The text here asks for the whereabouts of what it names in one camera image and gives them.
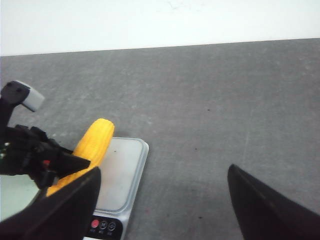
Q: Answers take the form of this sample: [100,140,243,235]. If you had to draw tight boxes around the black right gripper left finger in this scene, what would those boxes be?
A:
[0,167,101,240]

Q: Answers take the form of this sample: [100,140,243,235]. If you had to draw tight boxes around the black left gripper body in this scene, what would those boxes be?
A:
[0,125,60,189]

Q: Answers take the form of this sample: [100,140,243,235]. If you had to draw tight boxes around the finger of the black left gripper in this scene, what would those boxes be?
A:
[51,139,91,179]

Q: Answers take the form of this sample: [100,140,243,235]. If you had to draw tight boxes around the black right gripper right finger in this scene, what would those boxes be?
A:
[227,164,320,240]

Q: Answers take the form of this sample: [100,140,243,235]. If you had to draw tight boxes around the yellow corn cob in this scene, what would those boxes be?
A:
[46,118,115,197]

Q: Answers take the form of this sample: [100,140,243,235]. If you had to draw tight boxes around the green oval plate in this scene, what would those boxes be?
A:
[0,175,41,221]

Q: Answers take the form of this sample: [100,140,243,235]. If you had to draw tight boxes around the silver digital kitchen scale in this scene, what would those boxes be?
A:
[84,137,149,240]

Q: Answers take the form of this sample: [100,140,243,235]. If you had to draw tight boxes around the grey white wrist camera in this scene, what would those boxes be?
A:
[0,80,45,132]

